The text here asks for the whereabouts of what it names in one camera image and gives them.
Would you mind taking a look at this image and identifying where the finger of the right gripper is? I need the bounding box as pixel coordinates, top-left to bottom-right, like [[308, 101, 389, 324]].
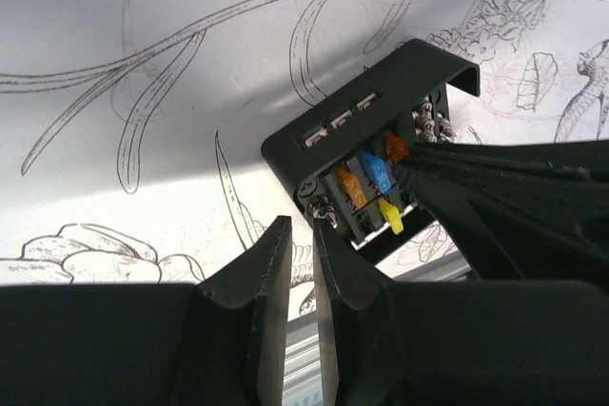
[[397, 140, 608, 282]]

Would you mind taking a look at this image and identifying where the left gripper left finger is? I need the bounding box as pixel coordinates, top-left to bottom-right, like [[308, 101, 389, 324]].
[[183, 216, 292, 405]]

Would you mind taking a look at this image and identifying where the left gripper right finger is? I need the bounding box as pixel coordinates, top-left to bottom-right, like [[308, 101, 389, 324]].
[[313, 221, 476, 405]]

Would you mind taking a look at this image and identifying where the black fuse box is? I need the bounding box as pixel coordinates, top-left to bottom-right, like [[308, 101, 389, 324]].
[[261, 39, 480, 264]]

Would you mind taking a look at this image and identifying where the floral patterned table mat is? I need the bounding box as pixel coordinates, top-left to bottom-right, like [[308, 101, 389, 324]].
[[1, 0, 608, 285]]

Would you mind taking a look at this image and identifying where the aluminium rail frame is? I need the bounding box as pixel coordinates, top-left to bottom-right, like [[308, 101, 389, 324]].
[[283, 251, 475, 405]]

